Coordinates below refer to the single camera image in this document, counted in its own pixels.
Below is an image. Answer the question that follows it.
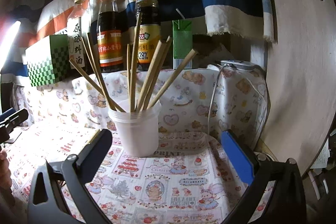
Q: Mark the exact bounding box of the thin bamboo chopstick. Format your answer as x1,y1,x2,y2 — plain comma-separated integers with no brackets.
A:
126,44,131,112

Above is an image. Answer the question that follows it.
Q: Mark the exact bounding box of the tall bamboo chopstick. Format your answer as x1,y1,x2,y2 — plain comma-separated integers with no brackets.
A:
135,40,166,112

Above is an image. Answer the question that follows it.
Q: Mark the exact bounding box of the person's left hand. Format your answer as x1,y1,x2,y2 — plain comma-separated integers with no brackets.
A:
0,150,15,206

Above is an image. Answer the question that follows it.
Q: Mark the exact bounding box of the green checkered white box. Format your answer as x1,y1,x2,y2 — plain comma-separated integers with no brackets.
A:
25,34,70,86

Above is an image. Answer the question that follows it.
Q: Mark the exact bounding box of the translucent white plastic cup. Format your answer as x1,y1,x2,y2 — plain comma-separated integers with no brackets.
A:
108,102,161,157

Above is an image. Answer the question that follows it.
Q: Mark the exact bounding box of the clear cooking wine bottle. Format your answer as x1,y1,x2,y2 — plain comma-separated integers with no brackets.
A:
67,0,87,70

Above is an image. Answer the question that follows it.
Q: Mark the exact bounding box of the baby bear pattern cloth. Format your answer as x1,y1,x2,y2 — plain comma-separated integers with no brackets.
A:
12,65,268,148

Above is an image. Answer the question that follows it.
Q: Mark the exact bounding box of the round wooden board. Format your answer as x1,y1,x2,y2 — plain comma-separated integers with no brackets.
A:
262,0,335,173

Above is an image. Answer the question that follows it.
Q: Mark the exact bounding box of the dark vinegar bottle red label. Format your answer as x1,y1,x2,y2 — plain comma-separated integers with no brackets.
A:
97,0,123,73

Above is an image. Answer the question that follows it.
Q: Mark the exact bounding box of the soy sauce bottle yellow label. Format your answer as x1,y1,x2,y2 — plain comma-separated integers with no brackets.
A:
135,0,161,71

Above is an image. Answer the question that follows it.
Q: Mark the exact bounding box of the green drink carton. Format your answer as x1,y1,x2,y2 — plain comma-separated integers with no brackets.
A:
173,19,193,69

